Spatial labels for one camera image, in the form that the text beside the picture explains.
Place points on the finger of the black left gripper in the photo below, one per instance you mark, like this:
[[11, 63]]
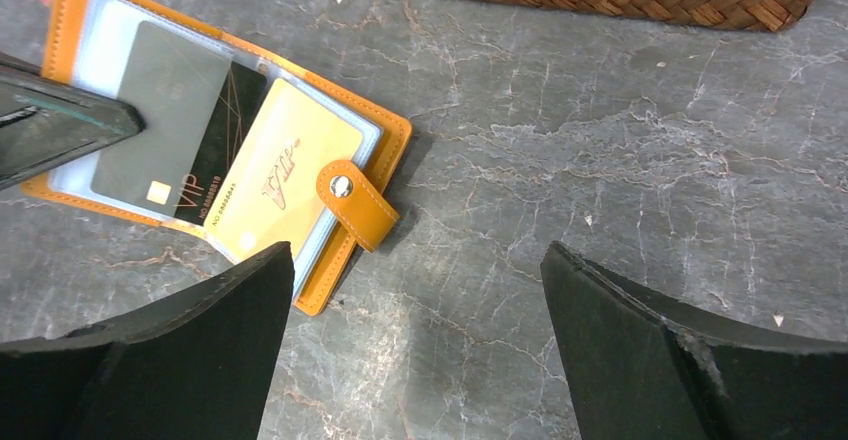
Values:
[[46, 124]]

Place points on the black grey VIP card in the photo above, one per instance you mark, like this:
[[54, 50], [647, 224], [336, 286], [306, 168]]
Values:
[[197, 105]]

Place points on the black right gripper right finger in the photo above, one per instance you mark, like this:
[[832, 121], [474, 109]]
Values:
[[643, 365]]

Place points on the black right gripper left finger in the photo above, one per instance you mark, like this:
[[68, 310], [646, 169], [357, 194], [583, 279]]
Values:
[[196, 364]]

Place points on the yellow leather card holder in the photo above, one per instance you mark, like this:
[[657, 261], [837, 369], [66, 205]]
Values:
[[365, 220]]

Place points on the gold VIP card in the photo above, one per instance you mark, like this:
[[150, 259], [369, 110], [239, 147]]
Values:
[[269, 193]]

